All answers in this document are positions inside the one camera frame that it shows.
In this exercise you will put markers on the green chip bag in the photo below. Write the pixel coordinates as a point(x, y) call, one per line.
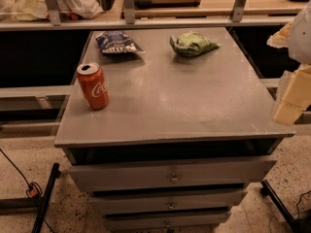
point(192, 44)

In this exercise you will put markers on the black floor bar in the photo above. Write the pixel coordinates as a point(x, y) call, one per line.
point(43, 205)
point(301, 223)

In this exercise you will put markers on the grey metal bracket left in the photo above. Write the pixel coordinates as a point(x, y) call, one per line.
point(53, 12)

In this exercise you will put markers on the top grey drawer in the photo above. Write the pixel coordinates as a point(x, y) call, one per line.
point(171, 173)

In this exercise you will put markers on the grey drawer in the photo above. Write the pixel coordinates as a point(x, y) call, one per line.
point(167, 201)
point(171, 173)
point(164, 220)

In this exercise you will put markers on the black floor bar left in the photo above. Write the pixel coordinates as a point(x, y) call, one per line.
point(43, 205)

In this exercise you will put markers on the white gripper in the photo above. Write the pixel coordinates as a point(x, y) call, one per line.
point(301, 41)

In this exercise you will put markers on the bottom grey drawer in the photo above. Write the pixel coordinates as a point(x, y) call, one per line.
point(164, 220)

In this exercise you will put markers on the middle grey drawer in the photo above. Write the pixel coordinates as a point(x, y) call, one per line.
point(167, 201)

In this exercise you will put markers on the black floor bar right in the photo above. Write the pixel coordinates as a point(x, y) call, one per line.
point(301, 223)

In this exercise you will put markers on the red coke can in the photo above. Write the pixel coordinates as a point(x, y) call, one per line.
point(93, 86)

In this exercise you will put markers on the grey metal bracket right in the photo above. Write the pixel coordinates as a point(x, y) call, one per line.
point(237, 10)

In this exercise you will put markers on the grey metal bracket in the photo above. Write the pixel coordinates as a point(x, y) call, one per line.
point(53, 12)
point(237, 10)
point(129, 11)

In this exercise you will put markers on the grey drawer cabinet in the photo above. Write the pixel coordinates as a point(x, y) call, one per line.
point(167, 107)

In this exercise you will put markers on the blue chip bag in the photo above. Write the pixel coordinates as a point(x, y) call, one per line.
point(116, 42)

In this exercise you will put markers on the grey metal bracket middle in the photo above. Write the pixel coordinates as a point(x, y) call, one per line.
point(129, 11)

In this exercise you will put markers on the white cloth bundle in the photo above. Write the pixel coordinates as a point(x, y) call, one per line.
point(29, 10)

